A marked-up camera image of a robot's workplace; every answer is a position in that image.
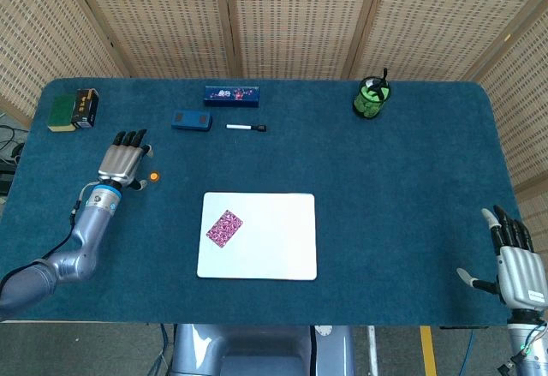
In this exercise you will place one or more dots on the white marker black cap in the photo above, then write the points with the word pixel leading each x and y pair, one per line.
pixel 240 127

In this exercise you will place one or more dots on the woven bamboo folding screen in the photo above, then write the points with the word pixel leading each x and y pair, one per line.
pixel 299 16

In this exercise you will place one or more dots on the dark blue rectangular box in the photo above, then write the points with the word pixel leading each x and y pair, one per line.
pixel 231 95

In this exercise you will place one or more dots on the yellow floor tape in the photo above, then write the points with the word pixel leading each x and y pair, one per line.
pixel 428 350

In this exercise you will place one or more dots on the white board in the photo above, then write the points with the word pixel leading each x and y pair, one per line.
pixel 274 239

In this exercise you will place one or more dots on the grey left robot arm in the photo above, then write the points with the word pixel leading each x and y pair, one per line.
pixel 87 239

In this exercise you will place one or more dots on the grey robot torso base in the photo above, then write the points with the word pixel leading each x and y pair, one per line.
pixel 257 350

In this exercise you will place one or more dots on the blue eraser block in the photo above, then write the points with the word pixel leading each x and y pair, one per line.
pixel 191 120

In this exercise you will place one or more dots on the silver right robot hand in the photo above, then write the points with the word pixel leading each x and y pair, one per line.
pixel 518 275

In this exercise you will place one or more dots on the black box gold print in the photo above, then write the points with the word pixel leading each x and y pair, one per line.
pixel 85 108

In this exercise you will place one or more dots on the black pen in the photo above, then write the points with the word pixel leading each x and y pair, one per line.
pixel 384 75

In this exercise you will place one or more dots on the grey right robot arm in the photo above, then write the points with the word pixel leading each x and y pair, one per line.
pixel 528 346

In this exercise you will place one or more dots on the pink patterned card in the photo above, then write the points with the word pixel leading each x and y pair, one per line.
pixel 224 229

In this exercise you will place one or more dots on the green yellow sponge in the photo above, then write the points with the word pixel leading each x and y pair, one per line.
pixel 61 110

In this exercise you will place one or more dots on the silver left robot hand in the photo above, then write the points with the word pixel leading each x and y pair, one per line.
pixel 120 159

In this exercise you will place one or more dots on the small orange round cylinder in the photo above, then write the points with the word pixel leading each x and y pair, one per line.
pixel 154 176

